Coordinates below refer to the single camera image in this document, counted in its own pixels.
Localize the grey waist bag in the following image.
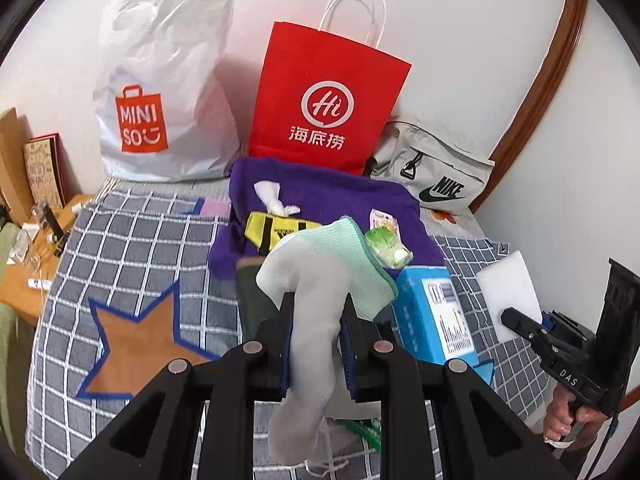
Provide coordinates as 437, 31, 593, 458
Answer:
367, 121, 496, 209

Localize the clear glass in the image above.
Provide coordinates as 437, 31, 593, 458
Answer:
7, 230, 41, 268

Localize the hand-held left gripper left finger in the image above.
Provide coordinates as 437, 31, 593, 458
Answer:
59, 291, 296, 480

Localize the white tissue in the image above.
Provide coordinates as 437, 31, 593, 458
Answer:
254, 180, 301, 218

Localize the wooden nightstand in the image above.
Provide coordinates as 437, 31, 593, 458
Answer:
0, 194, 96, 326

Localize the red paper bag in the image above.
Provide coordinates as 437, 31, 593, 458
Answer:
248, 0, 412, 177

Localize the person's right hand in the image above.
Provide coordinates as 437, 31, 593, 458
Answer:
544, 386, 615, 454

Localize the yellow small pouch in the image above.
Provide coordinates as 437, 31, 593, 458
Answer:
245, 211, 321, 253

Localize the dark green sachet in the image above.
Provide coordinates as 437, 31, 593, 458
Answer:
340, 417, 383, 448

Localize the purple towel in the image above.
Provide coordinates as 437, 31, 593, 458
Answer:
209, 156, 446, 281

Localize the fruit print sachet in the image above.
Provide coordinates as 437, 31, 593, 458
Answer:
370, 208, 399, 235

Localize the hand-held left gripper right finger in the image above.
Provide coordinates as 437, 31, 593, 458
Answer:
340, 306, 576, 480

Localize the white plastic shopping bag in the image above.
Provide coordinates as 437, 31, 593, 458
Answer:
92, 0, 242, 182

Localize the brown wooden door frame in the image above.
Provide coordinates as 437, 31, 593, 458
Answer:
470, 0, 591, 213

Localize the patterned brown book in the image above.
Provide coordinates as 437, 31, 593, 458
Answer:
23, 133, 66, 209

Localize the small black bottle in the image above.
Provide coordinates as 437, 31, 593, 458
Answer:
37, 201, 68, 256

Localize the grey checked tablecloth with stars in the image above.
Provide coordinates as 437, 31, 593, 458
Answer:
25, 180, 551, 480

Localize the wooden headboard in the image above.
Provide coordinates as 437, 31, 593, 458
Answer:
0, 108, 33, 223

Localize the dark green tin box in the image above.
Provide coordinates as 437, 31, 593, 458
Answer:
236, 257, 293, 346

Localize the white fruit print table cover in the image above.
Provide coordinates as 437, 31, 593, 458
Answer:
420, 205, 486, 241

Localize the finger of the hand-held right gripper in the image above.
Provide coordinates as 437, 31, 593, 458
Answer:
542, 311, 596, 346
500, 307, 557, 357

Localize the green tissue packet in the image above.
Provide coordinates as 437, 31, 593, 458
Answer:
364, 225, 412, 268

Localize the blue tissue pack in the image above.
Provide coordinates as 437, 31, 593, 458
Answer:
391, 266, 476, 366

